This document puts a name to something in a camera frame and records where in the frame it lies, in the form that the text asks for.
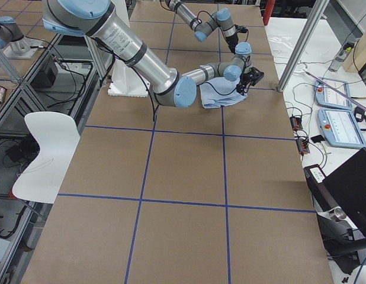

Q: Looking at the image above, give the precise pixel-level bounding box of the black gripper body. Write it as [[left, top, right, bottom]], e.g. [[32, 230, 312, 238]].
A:
[[238, 72, 252, 89], [226, 33, 239, 53]]

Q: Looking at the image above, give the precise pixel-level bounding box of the light blue button-up shirt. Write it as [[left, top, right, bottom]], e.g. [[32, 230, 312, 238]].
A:
[[200, 65, 248, 109]]

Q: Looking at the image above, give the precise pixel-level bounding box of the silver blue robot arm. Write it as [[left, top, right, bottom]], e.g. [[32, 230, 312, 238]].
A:
[[42, 1, 256, 108], [165, 1, 239, 53]]

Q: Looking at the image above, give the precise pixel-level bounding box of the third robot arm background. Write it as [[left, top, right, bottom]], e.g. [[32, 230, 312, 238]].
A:
[[0, 16, 24, 49]]

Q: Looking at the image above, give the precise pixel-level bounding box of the red cylinder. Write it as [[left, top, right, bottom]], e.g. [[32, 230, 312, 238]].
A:
[[262, 0, 275, 26]]

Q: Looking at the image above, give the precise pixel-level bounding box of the black power strip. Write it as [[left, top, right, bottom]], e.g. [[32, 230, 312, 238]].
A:
[[296, 137, 310, 156], [290, 116, 303, 131]]

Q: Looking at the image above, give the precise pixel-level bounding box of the upper blue teach pendant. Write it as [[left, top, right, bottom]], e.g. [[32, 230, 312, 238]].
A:
[[315, 78, 352, 110]]

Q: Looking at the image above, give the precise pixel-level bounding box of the blue teach pendant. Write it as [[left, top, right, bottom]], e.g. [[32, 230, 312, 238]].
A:
[[317, 108, 366, 149], [315, 78, 352, 110]]

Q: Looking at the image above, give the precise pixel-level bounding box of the lower blue teach pendant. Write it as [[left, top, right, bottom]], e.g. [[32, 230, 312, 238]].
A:
[[317, 108, 366, 149]]

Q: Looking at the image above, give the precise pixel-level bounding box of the clear water bottle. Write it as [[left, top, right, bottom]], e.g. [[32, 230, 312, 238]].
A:
[[328, 41, 355, 72]]

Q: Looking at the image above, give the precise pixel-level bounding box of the black laptop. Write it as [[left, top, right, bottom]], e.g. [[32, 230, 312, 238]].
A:
[[323, 147, 366, 236]]

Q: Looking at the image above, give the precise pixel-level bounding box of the white plastic chair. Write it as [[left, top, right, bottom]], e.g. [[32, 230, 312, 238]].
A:
[[12, 111, 80, 204]]

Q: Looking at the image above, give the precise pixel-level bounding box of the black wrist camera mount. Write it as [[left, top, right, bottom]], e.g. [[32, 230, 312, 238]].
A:
[[248, 67, 265, 86], [235, 25, 249, 34]]

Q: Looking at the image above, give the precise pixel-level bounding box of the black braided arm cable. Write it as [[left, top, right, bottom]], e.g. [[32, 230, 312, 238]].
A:
[[205, 79, 240, 97]]

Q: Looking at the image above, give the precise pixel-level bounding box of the aluminium frame post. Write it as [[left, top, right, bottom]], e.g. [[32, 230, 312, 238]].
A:
[[277, 0, 329, 92]]

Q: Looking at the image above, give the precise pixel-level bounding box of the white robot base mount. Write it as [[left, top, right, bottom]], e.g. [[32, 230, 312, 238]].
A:
[[108, 60, 148, 98]]

